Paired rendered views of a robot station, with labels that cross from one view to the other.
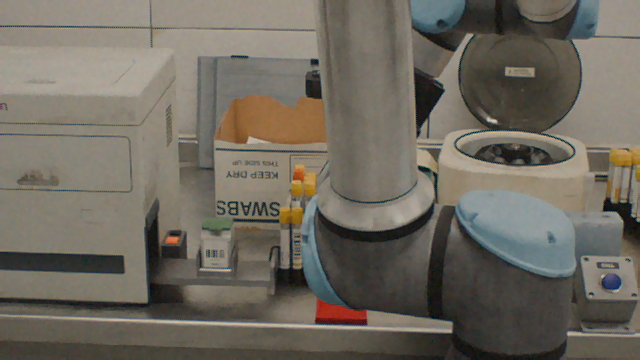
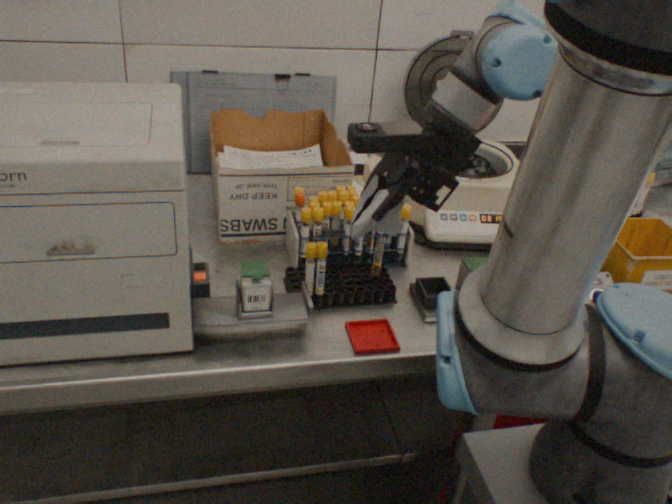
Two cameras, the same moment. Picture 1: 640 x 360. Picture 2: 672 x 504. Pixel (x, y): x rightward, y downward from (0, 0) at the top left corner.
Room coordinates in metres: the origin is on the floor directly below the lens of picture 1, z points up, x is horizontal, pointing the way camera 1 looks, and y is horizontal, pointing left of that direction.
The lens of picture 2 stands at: (0.57, 0.24, 1.48)
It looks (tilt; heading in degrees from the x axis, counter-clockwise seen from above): 32 degrees down; 343
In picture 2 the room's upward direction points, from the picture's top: 5 degrees clockwise
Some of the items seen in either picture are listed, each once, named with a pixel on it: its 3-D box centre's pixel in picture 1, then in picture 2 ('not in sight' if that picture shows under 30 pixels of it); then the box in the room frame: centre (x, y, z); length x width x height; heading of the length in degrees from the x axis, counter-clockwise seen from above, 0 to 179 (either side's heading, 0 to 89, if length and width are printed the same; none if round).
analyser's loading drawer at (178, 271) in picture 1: (201, 264); (239, 305); (1.32, 0.15, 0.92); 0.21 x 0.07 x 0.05; 87
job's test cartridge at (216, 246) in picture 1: (217, 247); (255, 289); (1.32, 0.13, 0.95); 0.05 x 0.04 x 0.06; 177
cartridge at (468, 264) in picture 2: not in sight; (474, 281); (1.34, -0.24, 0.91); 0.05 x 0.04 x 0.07; 177
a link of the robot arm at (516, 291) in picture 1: (506, 266); (637, 363); (0.95, -0.19, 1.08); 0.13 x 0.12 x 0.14; 72
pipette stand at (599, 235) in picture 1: (582, 249); not in sight; (1.37, -0.39, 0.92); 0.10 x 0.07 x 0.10; 89
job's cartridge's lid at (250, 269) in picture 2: (217, 225); (255, 270); (1.32, 0.13, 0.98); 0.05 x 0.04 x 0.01; 177
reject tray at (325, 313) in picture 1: (341, 309); (372, 335); (1.27, -0.04, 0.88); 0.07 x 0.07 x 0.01; 87
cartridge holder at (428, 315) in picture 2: not in sight; (433, 295); (1.33, -0.17, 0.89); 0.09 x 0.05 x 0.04; 176
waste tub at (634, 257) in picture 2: not in sight; (638, 261); (1.34, -0.54, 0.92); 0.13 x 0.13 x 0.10; 84
